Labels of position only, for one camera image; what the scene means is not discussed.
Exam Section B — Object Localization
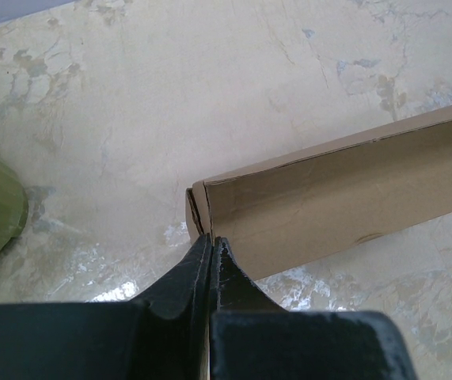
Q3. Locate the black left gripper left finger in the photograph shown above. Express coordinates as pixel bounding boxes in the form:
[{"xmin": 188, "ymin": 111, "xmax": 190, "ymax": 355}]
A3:
[{"xmin": 0, "ymin": 235, "xmax": 212, "ymax": 379}]

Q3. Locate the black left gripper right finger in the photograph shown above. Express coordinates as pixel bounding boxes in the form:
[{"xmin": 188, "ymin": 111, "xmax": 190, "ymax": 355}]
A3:
[{"xmin": 209, "ymin": 237, "xmax": 417, "ymax": 379}]

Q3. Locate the brown cardboard box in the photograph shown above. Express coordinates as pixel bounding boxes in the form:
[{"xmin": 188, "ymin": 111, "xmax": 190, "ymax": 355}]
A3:
[{"xmin": 186, "ymin": 105, "xmax": 452, "ymax": 279}]

